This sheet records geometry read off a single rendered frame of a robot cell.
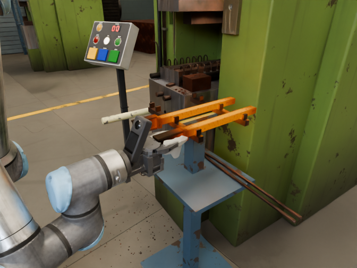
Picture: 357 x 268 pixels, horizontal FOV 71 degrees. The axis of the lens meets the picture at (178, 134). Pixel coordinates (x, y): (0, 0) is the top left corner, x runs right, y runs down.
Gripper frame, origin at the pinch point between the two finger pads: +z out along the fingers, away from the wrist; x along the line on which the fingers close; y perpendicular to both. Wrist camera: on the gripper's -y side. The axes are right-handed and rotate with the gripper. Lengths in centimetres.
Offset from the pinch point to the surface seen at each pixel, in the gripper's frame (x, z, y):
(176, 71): -49, 42, -4
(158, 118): -10.7, 0.8, -1.2
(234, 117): 3.1, 22.9, 0.2
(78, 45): -524, 175, 42
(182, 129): 0.5, 1.1, -1.3
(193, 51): -68, 73, -9
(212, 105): -8.6, 25.1, -0.7
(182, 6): -46, 43, -34
